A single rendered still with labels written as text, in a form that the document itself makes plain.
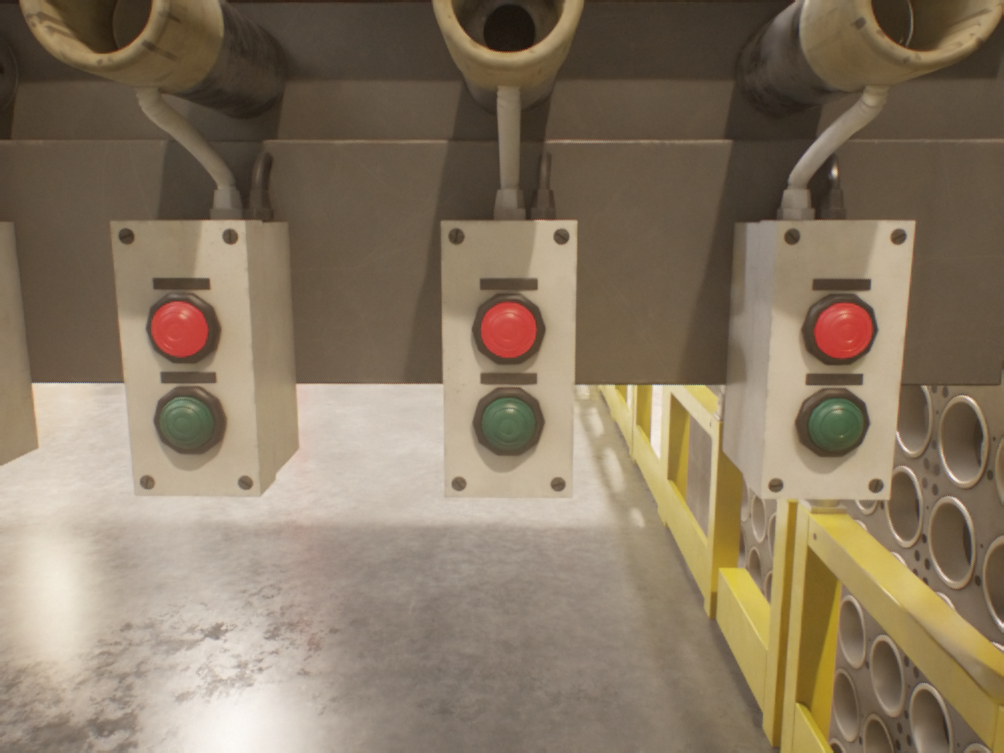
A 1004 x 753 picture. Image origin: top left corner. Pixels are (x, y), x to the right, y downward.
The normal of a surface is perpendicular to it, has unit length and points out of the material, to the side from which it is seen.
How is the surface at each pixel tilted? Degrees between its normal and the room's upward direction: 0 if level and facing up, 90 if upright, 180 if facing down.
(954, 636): 0
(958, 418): 113
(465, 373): 90
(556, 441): 90
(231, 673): 0
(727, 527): 90
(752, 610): 0
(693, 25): 90
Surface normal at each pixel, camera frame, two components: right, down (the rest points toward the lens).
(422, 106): -0.01, 0.19
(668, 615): 0.00, -0.98
